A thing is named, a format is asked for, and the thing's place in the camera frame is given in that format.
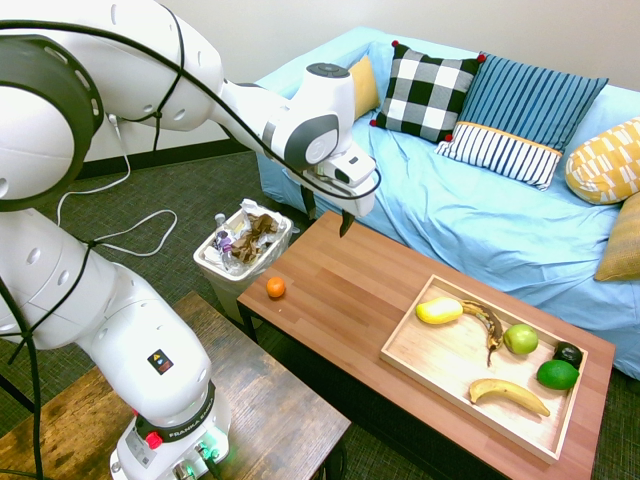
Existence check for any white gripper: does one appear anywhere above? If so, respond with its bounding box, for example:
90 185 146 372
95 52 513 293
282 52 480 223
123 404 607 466
299 144 379 239

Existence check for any light wooden tray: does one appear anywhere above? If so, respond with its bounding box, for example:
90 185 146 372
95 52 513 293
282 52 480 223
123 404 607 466
379 273 590 465

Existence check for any reddish wooden coffee table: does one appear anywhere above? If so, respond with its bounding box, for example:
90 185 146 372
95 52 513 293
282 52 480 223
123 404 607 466
236 209 617 480

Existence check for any crumpled white paper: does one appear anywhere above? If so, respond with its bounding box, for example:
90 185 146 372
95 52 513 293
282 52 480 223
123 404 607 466
238 198 275 224

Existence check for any crumpled brown paper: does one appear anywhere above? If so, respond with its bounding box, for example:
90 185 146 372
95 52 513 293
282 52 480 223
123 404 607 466
231 212 282 265

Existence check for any clear plastic bottle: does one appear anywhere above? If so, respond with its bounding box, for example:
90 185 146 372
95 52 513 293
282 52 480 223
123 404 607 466
213 213 235 256

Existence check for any white trash bin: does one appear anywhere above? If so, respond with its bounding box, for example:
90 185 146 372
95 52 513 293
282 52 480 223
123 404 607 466
193 198 294 326

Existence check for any plain yellow pillow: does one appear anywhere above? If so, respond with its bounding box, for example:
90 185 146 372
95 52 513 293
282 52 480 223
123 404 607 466
348 54 382 120

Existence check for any light blue covered sofa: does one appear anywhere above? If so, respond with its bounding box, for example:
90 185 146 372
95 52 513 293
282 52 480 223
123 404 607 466
254 25 640 381

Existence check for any yellow lemon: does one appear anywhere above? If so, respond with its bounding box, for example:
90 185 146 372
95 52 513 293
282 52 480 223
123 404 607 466
415 296 465 326

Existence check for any black white plaid pillow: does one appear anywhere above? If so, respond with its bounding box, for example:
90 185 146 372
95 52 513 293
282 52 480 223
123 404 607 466
369 39 487 145

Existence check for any white navy striped pillow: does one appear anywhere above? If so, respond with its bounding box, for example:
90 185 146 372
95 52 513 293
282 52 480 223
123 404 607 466
433 121 564 192

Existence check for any dark rustic wooden table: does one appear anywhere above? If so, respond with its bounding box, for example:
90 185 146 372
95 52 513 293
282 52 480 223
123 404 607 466
0 291 352 480

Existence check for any overripe brown banana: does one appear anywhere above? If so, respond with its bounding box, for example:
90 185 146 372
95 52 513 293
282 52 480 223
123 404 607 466
459 298 504 368

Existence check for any green apple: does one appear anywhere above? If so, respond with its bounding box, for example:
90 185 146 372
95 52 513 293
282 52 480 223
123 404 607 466
502 323 540 356

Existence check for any blue striped pillow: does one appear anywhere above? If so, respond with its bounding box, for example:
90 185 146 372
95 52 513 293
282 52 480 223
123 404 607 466
457 52 610 154

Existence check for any yellow banana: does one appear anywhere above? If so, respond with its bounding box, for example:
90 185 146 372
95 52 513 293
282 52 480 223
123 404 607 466
468 378 552 418

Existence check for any dark avocado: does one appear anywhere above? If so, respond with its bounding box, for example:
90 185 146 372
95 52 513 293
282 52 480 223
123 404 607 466
553 341 584 371

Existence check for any green lime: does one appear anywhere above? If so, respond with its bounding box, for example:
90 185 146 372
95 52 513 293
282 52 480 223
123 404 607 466
536 358 581 392

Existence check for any yellow white patterned pillow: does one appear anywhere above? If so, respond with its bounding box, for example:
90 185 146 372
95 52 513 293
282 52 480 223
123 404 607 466
564 116 640 206

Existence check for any mustard woven pillow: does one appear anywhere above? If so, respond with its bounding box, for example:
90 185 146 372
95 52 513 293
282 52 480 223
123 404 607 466
593 192 640 283

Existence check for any white power cable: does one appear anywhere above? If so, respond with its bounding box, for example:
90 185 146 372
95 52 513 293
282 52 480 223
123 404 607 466
55 113 179 258

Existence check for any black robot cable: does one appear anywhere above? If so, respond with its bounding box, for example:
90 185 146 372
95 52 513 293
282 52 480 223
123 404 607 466
0 0 382 480

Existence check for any black camera stand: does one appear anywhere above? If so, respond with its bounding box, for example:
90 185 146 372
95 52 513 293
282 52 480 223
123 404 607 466
0 374 36 414

